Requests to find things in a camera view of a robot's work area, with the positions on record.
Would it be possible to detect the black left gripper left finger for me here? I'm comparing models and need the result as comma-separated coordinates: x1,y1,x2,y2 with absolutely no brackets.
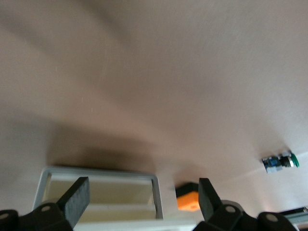
20,177,91,231

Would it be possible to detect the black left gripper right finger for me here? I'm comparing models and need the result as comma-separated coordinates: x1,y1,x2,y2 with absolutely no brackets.
193,177,244,231

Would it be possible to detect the orange box with round hole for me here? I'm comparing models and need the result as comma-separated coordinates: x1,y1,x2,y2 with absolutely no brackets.
175,182,200,212

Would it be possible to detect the brown table cover sheet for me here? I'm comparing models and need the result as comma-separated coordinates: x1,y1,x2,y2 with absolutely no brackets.
0,0,308,231

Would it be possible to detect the green push button switch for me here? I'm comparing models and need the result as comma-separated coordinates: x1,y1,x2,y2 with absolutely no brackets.
261,150,300,174

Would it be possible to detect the aluminium frame profile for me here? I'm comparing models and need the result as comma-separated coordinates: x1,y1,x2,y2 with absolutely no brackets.
279,205,308,231

